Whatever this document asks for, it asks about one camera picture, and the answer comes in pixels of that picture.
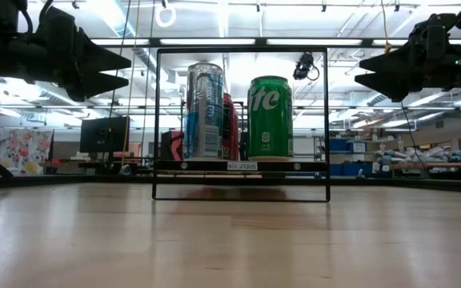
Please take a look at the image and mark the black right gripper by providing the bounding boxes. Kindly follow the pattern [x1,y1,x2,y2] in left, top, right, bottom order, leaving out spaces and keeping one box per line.
[354,38,461,103]

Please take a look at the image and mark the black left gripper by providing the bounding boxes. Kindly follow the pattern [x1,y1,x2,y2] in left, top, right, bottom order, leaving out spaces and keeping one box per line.
[34,26,132,103]

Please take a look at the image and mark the blue silver Red Bull can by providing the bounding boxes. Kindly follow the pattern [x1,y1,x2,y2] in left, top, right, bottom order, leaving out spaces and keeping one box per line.
[184,62,226,160]

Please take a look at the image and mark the green Sprite can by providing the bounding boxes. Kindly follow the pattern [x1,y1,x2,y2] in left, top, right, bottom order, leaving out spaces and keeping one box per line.
[247,74,295,162]

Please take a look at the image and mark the red cola can black script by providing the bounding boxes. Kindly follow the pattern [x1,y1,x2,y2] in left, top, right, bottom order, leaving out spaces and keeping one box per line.
[222,92,241,162]

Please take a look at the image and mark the white shelf label sticker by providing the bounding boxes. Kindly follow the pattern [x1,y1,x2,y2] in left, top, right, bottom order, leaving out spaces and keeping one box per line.
[226,161,259,172]

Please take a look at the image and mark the black computer monitor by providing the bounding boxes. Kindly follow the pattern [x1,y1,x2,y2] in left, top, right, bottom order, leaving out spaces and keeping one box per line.
[79,116,130,154]

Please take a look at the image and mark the blue storage bin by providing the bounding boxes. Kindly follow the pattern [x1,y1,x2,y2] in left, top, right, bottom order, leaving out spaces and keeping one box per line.
[329,138,367,154]
[328,162,375,177]

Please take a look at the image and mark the red black machine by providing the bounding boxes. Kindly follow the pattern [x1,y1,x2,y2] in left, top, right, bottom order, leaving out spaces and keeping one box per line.
[160,130,186,162]

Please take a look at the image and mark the cluttered wooden workbench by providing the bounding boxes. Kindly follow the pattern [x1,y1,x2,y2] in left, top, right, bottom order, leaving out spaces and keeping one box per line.
[374,146,461,181]

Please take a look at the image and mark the floral patterned cloth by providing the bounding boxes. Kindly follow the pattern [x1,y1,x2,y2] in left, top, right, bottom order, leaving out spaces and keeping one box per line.
[0,127,54,176]

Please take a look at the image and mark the black overhead gantry bar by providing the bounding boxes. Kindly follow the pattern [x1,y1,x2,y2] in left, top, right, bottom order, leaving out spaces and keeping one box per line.
[90,36,414,49]

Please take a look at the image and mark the yellow hanging cable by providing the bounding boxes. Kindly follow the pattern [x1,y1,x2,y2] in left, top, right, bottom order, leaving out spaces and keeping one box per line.
[380,0,392,54]

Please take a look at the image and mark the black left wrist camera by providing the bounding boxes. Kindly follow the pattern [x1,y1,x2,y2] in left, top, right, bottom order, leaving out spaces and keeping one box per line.
[38,5,80,41]

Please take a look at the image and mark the white hanging ring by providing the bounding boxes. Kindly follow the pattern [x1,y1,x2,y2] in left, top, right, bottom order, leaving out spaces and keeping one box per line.
[154,3,177,29]

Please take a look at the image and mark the black hanging camera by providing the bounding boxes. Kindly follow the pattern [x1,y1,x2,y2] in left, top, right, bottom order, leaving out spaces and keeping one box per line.
[292,51,320,81]

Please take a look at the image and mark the black aluminium table frame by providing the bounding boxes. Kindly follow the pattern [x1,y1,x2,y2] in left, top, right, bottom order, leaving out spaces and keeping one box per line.
[0,171,461,195]

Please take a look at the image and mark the black wire frame wooden shelf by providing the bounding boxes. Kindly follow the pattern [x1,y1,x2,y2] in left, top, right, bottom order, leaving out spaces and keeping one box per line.
[151,46,331,203]

